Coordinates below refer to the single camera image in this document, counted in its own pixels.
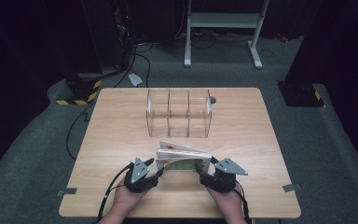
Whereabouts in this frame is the looped black floor cable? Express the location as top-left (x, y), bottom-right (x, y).
top-left (134, 43), bottom-right (154, 89)

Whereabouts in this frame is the long black floor cable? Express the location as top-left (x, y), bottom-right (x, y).
top-left (65, 102), bottom-right (97, 161)

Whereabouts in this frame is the black base yellow corner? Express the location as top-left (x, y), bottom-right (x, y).
top-left (277, 79), bottom-right (326, 108)

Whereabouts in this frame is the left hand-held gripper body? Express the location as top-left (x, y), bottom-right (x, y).
top-left (123, 157), bottom-right (160, 194)

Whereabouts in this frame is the person's right hand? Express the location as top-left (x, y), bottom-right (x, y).
top-left (205, 185), bottom-right (245, 217)

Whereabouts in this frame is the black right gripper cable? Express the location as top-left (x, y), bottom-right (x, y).
top-left (233, 188), bottom-right (253, 224)

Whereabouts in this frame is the dark computer tower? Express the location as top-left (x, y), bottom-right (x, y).
top-left (80, 0), bottom-right (137, 71)

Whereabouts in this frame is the grey tape strip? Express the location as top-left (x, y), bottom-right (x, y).
top-left (282, 183), bottom-right (303, 193)
top-left (57, 187), bottom-right (78, 198)

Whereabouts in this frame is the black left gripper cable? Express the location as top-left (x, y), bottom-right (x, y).
top-left (96, 163), bottom-right (135, 224)

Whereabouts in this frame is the white floor plug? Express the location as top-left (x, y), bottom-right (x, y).
top-left (128, 73), bottom-right (144, 88)

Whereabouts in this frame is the person's left hand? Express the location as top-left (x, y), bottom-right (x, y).
top-left (113, 177), bottom-right (153, 217)

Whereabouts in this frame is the clear acrylic divided organizer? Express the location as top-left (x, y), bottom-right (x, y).
top-left (145, 88), bottom-right (213, 139)

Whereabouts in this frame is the white metal stand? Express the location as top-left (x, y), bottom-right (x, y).
top-left (184, 0), bottom-right (271, 70)

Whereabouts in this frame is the white picture book green leaf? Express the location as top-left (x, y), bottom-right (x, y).
top-left (155, 140), bottom-right (213, 175)

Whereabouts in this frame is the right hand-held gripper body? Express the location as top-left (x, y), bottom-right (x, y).
top-left (203, 157), bottom-right (249, 194)

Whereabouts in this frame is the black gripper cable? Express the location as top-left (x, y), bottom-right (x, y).
top-left (96, 163), bottom-right (135, 224)
top-left (233, 188), bottom-right (253, 224)

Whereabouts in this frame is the black yellow striped base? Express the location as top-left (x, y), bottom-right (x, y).
top-left (55, 72), bottom-right (103, 106)

